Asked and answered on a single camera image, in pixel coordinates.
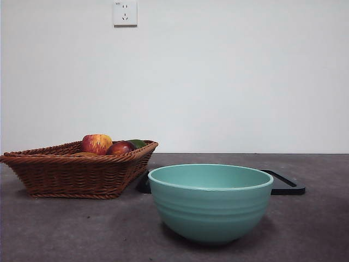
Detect brown wicker basket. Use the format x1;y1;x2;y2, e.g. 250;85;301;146
0;139;159;199

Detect white wall socket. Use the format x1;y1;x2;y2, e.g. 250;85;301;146
113;0;138;27

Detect red yellow apple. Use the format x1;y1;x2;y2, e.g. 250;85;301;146
81;133;113;156

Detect dark red plum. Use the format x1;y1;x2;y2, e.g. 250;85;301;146
106;140;137;156

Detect teal ribbed bowl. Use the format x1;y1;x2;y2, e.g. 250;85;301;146
147;163;274;245

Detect green fruit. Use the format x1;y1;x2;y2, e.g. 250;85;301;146
127;139;147;150

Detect dark rectangular tray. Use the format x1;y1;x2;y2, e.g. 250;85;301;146
142;168;306;195

